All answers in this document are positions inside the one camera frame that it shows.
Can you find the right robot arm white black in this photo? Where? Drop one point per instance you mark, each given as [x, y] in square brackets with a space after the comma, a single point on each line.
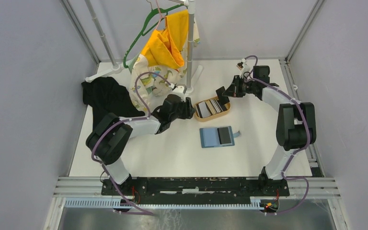
[295, 128]

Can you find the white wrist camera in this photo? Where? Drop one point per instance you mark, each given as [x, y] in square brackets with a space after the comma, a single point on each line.
[179, 90]
[245, 69]

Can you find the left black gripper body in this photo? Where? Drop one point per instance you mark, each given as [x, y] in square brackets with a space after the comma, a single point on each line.
[181, 112]

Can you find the yellow dinosaur print jacket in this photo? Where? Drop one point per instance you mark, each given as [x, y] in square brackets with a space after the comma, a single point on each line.
[161, 61]

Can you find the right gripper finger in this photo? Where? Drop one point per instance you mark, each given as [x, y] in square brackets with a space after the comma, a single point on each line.
[229, 92]
[220, 92]

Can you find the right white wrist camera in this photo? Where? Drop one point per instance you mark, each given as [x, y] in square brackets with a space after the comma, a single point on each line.
[245, 69]

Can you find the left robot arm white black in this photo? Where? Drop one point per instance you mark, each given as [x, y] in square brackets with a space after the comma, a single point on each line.
[110, 137]

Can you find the white metal clothes rack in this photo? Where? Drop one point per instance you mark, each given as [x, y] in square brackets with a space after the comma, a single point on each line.
[118, 69]

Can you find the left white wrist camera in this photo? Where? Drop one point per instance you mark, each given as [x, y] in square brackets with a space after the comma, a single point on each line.
[179, 90]

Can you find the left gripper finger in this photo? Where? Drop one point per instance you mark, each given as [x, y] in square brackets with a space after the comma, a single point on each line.
[189, 112]
[188, 103]

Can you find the green clothes hanger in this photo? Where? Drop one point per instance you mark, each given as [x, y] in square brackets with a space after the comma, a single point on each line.
[146, 29]

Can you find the oval wooden card tray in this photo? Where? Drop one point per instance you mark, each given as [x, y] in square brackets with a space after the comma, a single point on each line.
[222, 107]

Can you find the black garment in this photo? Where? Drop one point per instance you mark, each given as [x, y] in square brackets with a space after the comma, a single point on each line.
[106, 95]

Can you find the dark credit card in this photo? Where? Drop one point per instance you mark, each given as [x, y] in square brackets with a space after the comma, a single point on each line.
[225, 135]

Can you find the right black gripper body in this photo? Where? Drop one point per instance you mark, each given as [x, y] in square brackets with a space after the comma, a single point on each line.
[241, 87]

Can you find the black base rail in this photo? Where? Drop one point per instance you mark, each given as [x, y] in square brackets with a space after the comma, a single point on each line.
[197, 191]

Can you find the blue card holder wallet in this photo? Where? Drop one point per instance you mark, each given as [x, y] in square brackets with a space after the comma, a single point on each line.
[209, 137]

